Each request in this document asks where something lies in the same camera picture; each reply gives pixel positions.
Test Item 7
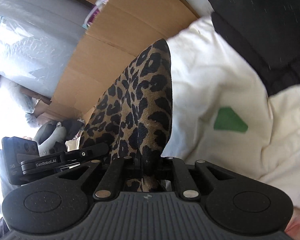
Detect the leopard print skirt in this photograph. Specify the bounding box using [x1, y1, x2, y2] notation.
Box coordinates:
[79, 39, 173, 192]

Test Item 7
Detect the pink toiletry package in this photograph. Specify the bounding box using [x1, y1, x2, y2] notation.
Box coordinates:
[82, 0, 109, 30]

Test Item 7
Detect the black clothes pile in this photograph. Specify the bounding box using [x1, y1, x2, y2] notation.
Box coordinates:
[54, 118, 85, 152]

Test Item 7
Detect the person's hand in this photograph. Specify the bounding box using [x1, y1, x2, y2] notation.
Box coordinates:
[285, 207, 300, 240]

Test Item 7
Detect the brown cardboard sheet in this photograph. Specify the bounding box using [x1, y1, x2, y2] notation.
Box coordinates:
[41, 0, 198, 120]

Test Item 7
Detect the cream bear print bedsheet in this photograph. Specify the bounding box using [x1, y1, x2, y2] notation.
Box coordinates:
[161, 18, 300, 208]

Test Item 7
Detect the grey neck pillow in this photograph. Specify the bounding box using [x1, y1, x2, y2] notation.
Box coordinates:
[33, 122, 67, 157]

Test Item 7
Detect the folded black garment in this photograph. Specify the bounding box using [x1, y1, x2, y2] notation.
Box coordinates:
[208, 0, 300, 96]

